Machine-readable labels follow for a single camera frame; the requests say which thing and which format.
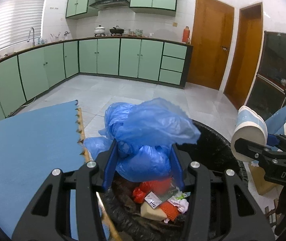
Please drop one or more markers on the chrome sink faucet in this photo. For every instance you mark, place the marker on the chrome sink faucet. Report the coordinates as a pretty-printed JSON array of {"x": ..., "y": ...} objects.
[{"x": 31, "y": 36}]

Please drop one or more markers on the yellow sponge block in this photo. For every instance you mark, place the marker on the yellow sponge block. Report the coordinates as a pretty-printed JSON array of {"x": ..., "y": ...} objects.
[{"x": 157, "y": 214}]

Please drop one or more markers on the wooden door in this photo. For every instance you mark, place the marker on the wooden door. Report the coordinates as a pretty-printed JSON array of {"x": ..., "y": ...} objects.
[
  {"x": 211, "y": 40},
  {"x": 246, "y": 55}
]

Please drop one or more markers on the red plastic bag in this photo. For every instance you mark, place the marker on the red plastic bag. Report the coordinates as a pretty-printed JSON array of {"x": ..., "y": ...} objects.
[{"x": 157, "y": 187}]

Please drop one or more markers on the cardboard box on floor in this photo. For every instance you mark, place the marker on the cardboard box on floor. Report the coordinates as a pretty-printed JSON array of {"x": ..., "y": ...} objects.
[{"x": 262, "y": 186}]

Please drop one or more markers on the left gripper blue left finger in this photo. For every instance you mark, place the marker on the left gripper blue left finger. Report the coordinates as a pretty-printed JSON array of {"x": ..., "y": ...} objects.
[{"x": 111, "y": 160}]

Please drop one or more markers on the green lower kitchen cabinets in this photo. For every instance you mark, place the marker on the green lower kitchen cabinets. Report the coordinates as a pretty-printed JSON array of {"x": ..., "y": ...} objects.
[{"x": 27, "y": 74}]

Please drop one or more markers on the white window blind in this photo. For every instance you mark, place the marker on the white window blind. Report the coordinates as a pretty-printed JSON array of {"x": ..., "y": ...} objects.
[{"x": 16, "y": 19}]

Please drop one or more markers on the blue plastic bag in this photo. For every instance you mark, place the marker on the blue plastic bag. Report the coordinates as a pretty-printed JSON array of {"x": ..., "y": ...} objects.
[{"x": 144, "y": 133}]

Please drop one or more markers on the red thermos bottle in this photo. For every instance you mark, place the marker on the red thermos bottle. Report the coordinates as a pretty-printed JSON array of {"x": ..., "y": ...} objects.
[{"x": 186, "y": 35}]

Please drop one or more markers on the white tissue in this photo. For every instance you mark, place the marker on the white tissue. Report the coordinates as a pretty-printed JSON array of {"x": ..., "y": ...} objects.
[{"x": 182, "y": 205}]

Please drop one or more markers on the white cooking pot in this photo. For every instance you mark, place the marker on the white cooking pot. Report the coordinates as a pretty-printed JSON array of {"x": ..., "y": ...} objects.
[{"x": 99, "y": 31}]

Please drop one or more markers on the orange foam net sleeve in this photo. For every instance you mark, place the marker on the orange foam net sleeve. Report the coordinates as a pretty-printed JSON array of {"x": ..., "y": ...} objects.
[{"x": 170, "y": 210}]

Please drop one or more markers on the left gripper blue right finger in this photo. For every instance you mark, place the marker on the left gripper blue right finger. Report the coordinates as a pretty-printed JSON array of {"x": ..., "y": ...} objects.
[{"x": 176, "y": 168}]

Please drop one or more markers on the blue white paper cup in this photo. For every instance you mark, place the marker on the blue white paper cup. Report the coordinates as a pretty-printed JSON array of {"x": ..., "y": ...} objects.
[{"x": 249, "y": 126}]

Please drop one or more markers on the range hood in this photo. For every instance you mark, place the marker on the range hood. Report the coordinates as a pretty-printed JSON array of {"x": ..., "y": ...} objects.
[{"x": 110, "y": 4}]

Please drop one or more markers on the milk carton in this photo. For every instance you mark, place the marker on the milk carton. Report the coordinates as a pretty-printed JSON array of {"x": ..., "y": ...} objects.
[{"x": 154, "y": 200}]

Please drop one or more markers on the black wok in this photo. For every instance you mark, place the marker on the black wok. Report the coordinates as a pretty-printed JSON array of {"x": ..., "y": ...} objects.
[{"x": 116, "y": 31}]

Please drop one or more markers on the blue foam table mat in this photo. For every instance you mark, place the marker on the blue foam table mat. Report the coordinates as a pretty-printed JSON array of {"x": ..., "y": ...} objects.
[{"x": 44, "y": 177}]

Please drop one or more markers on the black refrigerator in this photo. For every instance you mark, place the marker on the black refrigerator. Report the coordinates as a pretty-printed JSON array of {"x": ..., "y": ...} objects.
[{"x": 268, "y": 93}]

